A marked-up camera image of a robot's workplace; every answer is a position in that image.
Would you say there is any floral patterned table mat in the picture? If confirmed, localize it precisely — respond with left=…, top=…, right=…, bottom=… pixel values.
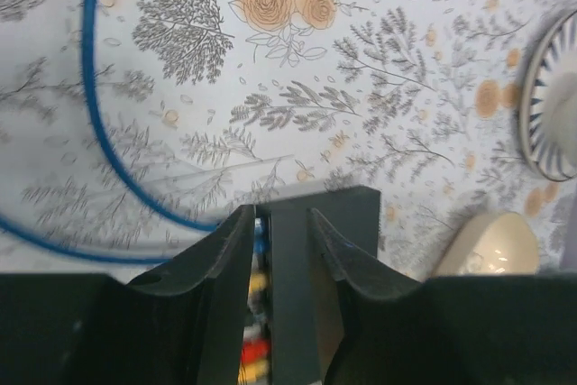
left=1, top=0, right=576, bottom=278

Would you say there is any blue ethernet cable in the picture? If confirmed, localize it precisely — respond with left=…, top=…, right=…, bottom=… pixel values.
left=77, top=0, right=267, bottom=235

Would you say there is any red ethernet cable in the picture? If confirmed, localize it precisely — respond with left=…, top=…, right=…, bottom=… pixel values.
left=241, top=339, right=271, bottom=366

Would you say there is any small cream dish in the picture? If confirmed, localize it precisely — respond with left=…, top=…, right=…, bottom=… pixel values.
left=432, top=212, right=539, bottom=277

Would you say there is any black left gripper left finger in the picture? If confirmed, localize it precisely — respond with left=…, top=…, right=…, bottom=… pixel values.
left=128, top=206, right=255, bottom=384

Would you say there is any black network switch box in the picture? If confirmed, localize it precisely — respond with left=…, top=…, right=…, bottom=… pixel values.
left=256, top=186, right=380, bottom=384

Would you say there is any blue striped white plate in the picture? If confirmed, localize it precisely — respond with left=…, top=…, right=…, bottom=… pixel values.
left=518, top=11, right=576, bottom=182

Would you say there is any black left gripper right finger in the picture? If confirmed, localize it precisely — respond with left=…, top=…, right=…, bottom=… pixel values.
left=307, top=209, right=419, bottom=384

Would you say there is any yellow ethernet cable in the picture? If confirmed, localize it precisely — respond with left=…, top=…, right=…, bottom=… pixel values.
left=236, top=362, right=271, bottom=384
left=247, top=270, right=270, bottom=296

